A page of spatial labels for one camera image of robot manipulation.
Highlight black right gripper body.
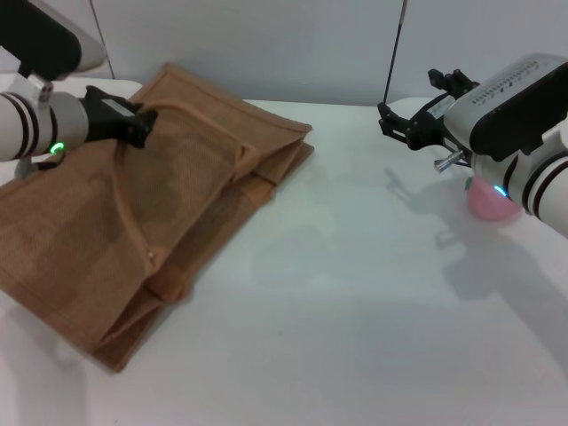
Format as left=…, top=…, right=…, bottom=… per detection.
left=416, top=93, right=465, bottom=150

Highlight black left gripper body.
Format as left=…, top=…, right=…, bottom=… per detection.
left=82, top=86, right=143, bottom=142

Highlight pink peach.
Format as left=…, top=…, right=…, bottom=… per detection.
left=464, top=175, right=523, bottom=223

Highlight brown jute handbag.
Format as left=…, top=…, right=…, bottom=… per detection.
left=0, top=61, right=314, bottom=376

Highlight silver right gripper thumbscrew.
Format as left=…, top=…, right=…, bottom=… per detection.
left=433, top=150, right=465, bottom=173

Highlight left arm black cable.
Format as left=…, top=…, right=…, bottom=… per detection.
left=15, top=150, right=67, bottom=179

